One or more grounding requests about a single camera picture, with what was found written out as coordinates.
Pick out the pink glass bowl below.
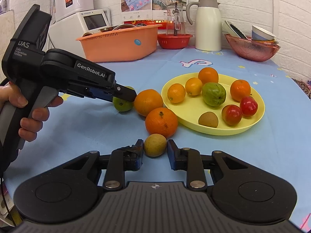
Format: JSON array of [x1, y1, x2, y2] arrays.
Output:
[[225, 34, 280, 62]]

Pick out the tangerine with stem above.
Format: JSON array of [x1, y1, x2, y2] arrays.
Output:
[[145, 107, 178, 138]]

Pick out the large orange behind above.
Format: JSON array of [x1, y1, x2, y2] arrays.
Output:
[[134, 89, 163, 117]]

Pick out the brown longan fruit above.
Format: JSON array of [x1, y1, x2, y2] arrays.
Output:
[[144, 134, 167, 157]]

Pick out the glass jar with utensil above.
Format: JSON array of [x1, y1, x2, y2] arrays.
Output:
[[166, 2, 186, 36]]

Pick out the large orange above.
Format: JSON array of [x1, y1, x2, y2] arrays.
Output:
[[198, 67, 219, 85], [134, 89, 163, 117]]

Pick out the yellow plastic plate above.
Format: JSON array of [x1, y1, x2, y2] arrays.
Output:
[[161, 73, 265, 136]]

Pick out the orange plastic basket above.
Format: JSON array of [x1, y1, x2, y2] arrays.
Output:
[[78, 24, 161, 63]]

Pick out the stacked blue-white bowls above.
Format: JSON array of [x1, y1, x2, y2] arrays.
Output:
[[252, 25, 276, 41]]

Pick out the yellow-orange lemon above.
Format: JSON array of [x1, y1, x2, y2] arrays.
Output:
[[185, 77, 203, 96]]

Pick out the small orange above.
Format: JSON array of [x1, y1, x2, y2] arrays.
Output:
[[167, 83, 186, 104]]

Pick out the large orange front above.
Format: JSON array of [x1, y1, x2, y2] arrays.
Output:
[[198, 67, 219, 85]]

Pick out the person's left hand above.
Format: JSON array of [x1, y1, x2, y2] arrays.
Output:
[[0, 82, 64, 143]]

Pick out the round green apple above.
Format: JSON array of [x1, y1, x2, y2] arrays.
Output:
[[112, 97, 134, 112]]

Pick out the red plastic colander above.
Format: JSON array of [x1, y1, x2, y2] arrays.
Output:
[[158, 34, 192, 50]]

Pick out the white appliance with screen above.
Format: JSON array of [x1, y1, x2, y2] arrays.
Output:
[[48, 7, 112, 57]]

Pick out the white plate in bowl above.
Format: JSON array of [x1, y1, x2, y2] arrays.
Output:
[[222, 20, 247, 39]]

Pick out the white thermos jug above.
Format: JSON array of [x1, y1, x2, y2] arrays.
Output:
[[186, 0, 222, 52]]

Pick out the brown kiwi fruit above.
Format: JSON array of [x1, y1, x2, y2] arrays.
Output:
[[198, 111, 219, 128]]

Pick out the red apple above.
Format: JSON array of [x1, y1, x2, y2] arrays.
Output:
[[221, 104, 242, 126], [239, 96, 258, 117]]

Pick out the green mango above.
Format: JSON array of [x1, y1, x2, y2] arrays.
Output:
[[202, 82, 227, 107]]

